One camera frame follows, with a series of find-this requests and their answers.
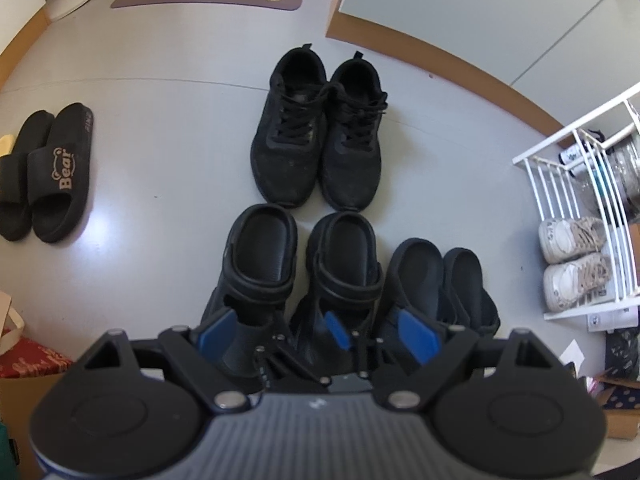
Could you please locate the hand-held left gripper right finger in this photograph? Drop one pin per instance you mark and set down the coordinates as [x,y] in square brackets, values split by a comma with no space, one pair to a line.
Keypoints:
[417,335]

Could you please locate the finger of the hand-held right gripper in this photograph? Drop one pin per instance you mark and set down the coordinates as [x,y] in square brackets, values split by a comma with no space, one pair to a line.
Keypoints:
[280,365]
[336,330]

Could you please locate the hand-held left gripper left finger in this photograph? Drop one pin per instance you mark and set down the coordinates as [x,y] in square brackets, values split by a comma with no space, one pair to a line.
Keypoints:
[217,330]

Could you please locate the black chunky platform clog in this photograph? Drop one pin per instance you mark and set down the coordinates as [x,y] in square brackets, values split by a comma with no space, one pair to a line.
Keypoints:
[260,260]
[342,270]

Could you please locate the patterned white sneaker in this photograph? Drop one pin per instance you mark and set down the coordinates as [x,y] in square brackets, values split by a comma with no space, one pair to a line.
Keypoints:
[560,240]
[562,287]

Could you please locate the white shoe rack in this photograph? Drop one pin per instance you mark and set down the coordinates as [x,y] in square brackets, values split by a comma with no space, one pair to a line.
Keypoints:
[575,311]

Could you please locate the black lace-up sneaker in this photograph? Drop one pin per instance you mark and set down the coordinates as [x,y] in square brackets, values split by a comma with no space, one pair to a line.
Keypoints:
[285,160]
[350,170]

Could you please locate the white paper sheet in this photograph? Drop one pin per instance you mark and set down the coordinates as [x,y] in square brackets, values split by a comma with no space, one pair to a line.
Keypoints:
[573,357]

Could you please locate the red printed packet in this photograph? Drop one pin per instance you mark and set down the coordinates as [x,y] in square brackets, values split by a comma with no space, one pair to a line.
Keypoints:
[30,360]

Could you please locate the white printed carton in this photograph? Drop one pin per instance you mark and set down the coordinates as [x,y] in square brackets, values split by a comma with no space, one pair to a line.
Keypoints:
[612,320]

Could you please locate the black plastic bag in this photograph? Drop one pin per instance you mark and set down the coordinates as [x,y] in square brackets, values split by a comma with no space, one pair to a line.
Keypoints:
[622,352]

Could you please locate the navy dotted box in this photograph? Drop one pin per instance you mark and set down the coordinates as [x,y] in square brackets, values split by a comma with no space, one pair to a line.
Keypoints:
[620,400]

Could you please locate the open cardboard box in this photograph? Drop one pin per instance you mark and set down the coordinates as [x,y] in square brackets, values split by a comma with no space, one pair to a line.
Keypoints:
[20,425]

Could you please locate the black slide with bear print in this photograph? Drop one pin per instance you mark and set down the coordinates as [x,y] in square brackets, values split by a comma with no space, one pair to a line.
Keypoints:
[60,175]

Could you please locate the dark spray bottle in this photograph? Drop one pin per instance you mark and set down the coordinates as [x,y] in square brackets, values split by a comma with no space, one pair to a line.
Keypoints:
[575,153]

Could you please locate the teal bag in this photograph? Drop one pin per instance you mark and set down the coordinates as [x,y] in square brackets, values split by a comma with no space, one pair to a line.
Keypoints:
[7,452]

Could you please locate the black slide slipper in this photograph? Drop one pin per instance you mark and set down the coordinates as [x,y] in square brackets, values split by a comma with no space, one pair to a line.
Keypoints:
[15,185]

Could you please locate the clear water bottle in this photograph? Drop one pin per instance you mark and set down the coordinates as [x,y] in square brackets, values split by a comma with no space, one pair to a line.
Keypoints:
[627,162]

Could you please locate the yellow slipper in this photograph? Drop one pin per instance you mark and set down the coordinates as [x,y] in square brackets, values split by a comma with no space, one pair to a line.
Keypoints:
[6,146]

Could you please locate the white cabinet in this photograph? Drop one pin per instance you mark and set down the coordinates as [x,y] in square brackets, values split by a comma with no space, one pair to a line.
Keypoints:
[450,0]

